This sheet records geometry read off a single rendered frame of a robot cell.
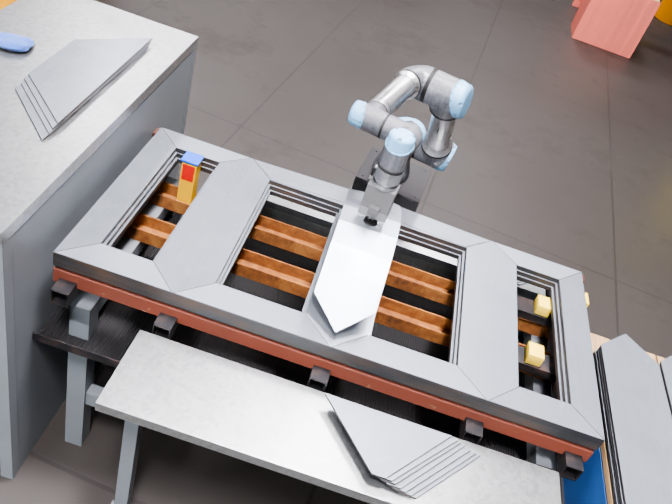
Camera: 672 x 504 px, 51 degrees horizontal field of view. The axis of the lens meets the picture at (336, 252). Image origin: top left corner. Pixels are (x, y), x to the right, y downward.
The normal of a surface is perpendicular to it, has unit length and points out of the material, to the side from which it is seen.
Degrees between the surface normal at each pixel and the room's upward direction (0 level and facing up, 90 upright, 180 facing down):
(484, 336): 0
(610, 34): 90
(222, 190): 0
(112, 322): 0
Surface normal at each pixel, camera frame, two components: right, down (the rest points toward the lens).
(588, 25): -0.24, 0.57
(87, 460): 0.26, -0.74
